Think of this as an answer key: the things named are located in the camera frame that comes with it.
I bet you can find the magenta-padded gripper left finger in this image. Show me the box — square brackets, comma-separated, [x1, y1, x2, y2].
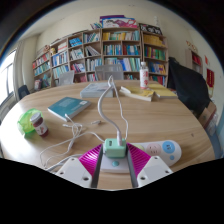
[54, 143, 105, 189]

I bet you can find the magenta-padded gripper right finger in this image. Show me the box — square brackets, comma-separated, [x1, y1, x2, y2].
[125, 143, 174, 189]

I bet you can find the mint green charger block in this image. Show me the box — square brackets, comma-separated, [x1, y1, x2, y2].
[102, 137, 128, 159]

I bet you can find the white power strip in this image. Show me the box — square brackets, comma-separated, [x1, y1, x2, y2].
[99, 139, 183, 174]

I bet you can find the small dark red jar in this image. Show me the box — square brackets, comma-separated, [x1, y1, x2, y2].
[29, 112, 50, 138]

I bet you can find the teal book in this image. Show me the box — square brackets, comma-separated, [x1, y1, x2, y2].
[47, 96, 92, 122]

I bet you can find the green plastic bag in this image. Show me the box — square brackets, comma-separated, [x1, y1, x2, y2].
[17, 107, 44, 136]

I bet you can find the cardboard box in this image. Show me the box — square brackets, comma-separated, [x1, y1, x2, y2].
[197, 99, 219, 129]

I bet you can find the thick yellow book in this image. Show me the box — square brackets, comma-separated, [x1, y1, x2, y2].
[119, 84, 156, 102]

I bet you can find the thin yellow book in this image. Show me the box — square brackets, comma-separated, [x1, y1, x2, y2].
[148, 83, 179, 100]

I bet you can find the grey book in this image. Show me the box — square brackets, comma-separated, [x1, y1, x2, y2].
[79, 82, 115, 99]

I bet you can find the black draped cloth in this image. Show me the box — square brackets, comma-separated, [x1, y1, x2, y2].
[166, 56, 212, 119]

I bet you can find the white chair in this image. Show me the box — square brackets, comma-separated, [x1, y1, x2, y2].
[57, 70, 76, 87]

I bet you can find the white bottle with red label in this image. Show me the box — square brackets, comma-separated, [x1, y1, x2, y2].
[139, 61, 150, 90]

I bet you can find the dark blue chair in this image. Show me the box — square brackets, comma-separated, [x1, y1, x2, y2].
[17, 84, 31, 100]

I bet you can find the grey mesh chair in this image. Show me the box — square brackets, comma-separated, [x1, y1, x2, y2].
[94, 63, 125, 82]

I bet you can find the window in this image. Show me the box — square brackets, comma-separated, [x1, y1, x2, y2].
[0, 49, 17, 106]

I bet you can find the wooden bookshelf unit with books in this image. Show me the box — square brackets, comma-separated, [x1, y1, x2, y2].
[31, 14, 169, 92]

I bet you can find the tangled white power cord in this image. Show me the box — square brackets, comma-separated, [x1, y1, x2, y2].
[39, 113, 105, 172]

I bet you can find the red wall poster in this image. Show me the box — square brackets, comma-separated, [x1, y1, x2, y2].
[205, 68, 216, 88]

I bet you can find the small wooden wall shelf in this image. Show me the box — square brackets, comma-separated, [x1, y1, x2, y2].
[189, 49, 204, 75]

